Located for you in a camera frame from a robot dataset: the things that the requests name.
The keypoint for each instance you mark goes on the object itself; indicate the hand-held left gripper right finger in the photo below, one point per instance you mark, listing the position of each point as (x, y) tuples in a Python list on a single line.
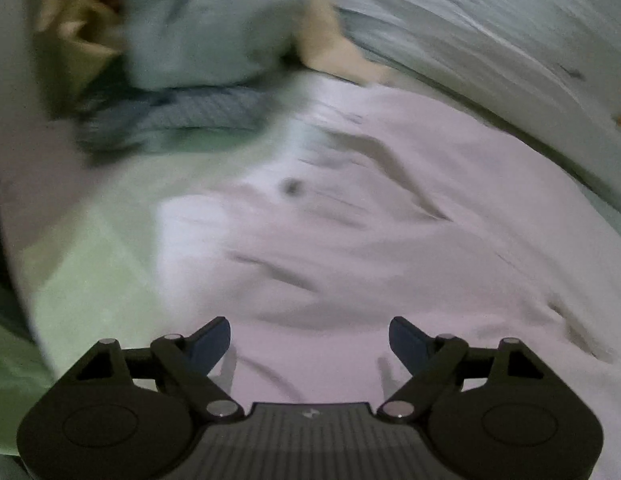
[(408, 344)]

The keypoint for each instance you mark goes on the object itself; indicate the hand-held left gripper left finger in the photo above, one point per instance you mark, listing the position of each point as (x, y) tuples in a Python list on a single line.
[(212, 345)]

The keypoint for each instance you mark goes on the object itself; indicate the white shirt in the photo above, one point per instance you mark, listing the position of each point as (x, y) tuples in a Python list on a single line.
[(370, 230)]

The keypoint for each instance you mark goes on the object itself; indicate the blue knitted garment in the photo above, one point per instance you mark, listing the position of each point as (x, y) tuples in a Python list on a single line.
[(165, 117)]

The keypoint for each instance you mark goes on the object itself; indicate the beige garment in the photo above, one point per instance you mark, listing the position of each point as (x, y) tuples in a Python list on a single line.
[(335, 40)]

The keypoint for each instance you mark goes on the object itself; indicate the grey-green blanket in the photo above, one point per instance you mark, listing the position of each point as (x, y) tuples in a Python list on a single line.
[(490, 35)]

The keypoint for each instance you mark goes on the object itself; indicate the light blue garment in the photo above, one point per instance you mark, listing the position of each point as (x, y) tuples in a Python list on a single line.
[(205, 25)]

